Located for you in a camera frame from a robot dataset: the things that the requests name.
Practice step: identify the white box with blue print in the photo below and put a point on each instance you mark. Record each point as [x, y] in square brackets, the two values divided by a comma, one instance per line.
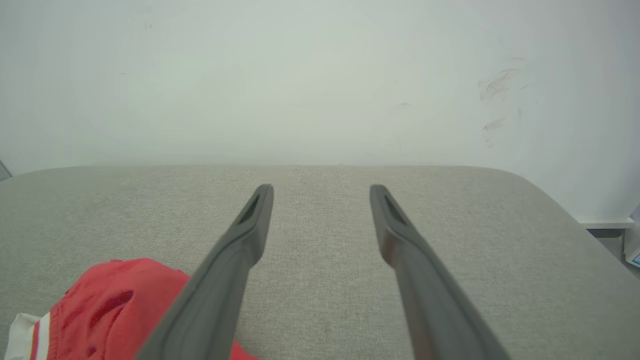
[633, 247]

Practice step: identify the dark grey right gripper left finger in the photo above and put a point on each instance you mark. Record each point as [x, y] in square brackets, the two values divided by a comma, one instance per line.
[220, 280]

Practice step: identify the white baseboard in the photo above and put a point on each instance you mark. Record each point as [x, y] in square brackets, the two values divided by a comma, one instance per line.
[605, 223]

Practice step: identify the red basketball jersey white trim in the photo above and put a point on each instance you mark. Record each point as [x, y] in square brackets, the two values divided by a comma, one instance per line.
[100, 310]

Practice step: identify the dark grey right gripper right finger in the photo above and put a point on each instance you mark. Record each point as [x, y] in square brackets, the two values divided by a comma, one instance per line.
[425, 295]

